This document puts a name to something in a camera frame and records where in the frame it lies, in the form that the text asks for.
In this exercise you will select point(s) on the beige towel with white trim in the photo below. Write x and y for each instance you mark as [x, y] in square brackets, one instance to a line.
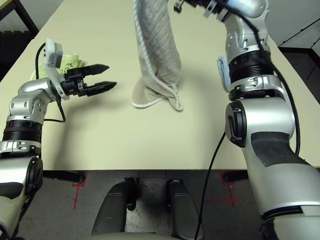
[157, 50]

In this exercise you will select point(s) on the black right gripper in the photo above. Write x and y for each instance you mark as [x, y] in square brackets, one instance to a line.
[197, 3]

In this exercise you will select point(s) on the black cabinet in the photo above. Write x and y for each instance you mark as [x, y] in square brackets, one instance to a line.
[300, 57]

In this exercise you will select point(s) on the black metal rod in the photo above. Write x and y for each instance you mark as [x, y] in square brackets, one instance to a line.
[300, 32]

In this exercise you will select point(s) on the green folded towel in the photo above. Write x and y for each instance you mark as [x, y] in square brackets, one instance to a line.
[72, 62]

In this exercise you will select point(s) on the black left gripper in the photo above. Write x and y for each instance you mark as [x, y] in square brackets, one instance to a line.
[73, 85]

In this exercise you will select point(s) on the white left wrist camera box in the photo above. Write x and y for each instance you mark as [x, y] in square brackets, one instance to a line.
[52, 52]

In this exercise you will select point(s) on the black foam floor mats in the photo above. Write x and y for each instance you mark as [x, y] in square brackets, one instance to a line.
[12, 45]

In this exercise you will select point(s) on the black table foot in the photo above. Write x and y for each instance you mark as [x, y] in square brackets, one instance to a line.
[65, 176]
[235, 176]

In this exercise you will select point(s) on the beige side table black legs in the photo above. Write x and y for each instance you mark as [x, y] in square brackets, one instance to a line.
[27, 17]

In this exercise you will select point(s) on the blue folded towel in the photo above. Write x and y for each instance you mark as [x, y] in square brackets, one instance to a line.
[223, 72]

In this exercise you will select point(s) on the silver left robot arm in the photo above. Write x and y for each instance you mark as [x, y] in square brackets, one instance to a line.
[15, 175]

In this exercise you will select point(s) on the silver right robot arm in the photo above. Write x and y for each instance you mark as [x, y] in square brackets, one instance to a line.
[265, 120]

